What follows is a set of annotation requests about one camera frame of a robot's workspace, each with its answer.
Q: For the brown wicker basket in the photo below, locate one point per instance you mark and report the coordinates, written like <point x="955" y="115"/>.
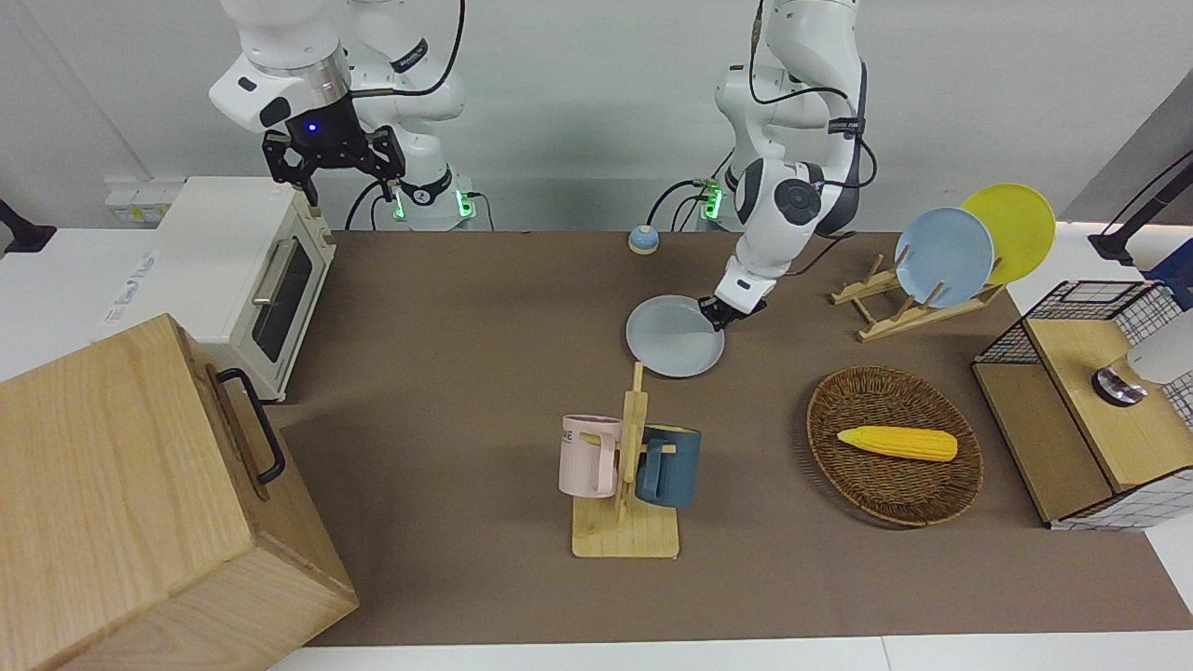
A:
<point x="885" y="485"/>

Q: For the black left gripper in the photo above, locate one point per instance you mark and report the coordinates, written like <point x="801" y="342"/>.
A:
<point x="741" y="309"/>

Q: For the wooden mug tree stand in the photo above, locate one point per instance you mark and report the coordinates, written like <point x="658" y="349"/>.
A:
<point x="624" y="531"/>

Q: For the light blue plate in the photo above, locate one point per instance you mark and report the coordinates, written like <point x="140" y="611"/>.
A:
<point x="946" y="256"/>

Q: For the gray plate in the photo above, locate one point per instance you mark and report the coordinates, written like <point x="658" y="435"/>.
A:
<point x="671" y="340"/>

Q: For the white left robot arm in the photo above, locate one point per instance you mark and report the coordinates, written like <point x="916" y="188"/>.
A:
<point x="792" y="200"/>

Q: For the pink mug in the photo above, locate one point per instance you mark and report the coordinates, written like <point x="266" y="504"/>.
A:
<point x="582" y="457"/>

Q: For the cream toaster oven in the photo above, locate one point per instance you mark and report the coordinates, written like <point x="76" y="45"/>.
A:
<point x="214" y="270"/>

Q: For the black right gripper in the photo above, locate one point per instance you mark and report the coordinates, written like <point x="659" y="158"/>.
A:
<point x="322" y="130"/>

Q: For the brown table mat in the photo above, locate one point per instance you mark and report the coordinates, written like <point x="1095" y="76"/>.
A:
<point x="466" y="373"/>

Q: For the blue object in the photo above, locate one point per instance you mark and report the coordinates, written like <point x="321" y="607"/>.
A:
<point x="1176" y="270"/>

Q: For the dark blue mug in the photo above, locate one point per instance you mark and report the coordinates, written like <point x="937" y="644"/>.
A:
<point x="676" y="466"/>

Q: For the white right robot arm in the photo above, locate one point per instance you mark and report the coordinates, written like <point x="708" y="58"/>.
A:
<point x="280" y="56"/>

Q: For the yellow plate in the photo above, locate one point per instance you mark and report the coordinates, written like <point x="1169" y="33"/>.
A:
<point x="1021" y="224"/>

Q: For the wooden dish rack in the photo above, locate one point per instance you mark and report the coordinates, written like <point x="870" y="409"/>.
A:
<point x="895" y="321"/>

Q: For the black camera stand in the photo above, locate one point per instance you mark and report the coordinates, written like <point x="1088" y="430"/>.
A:
<point x="28" y="238"/>
<point x="1114" y="244"/>

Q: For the yellow corn cob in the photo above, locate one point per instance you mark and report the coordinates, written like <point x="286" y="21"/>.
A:
<point x="899" y="444"/>

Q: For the blue bell on wooden base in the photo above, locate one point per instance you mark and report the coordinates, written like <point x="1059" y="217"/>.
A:
<point x="643" y="240"/>

